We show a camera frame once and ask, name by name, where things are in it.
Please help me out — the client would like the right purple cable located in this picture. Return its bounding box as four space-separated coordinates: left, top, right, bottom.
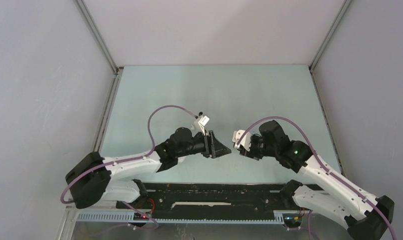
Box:
236 116 398 240

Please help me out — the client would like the blue-grey cable duct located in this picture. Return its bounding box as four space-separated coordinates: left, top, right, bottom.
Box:
76 211 287 225

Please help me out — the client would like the right aluminium frame post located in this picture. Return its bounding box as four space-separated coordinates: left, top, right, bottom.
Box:
308 0 354 175

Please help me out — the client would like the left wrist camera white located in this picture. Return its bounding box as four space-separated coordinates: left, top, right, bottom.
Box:
192 114 210 136

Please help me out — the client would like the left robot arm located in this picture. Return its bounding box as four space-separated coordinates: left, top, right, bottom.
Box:
65 127 221 209

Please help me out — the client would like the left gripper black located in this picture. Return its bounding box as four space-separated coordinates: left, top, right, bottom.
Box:
176 129 231 159

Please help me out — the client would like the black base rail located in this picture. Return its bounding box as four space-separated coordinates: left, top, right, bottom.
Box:
115 180 313 223

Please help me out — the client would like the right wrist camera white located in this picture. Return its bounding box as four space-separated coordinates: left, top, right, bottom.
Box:
231 129 252 151

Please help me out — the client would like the left aluminium frame post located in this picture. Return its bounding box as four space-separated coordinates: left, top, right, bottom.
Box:
66 0 122 168

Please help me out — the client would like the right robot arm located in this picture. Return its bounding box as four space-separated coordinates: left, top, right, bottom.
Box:
231 116 397 240

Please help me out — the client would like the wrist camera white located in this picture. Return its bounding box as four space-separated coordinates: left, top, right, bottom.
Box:
231 129 252 151
192 114 210 136

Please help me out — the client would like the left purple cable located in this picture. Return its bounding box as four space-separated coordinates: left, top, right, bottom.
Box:
60 105 200 205

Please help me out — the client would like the aluminium frame post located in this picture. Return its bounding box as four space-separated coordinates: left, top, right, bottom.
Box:
66 0 122 168
308 0 354 175

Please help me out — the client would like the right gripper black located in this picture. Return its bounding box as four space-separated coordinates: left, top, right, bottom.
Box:
239 134 278 161

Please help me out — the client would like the purple cable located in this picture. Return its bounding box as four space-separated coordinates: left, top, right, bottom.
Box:
236 116 398 240
60 105 200 205

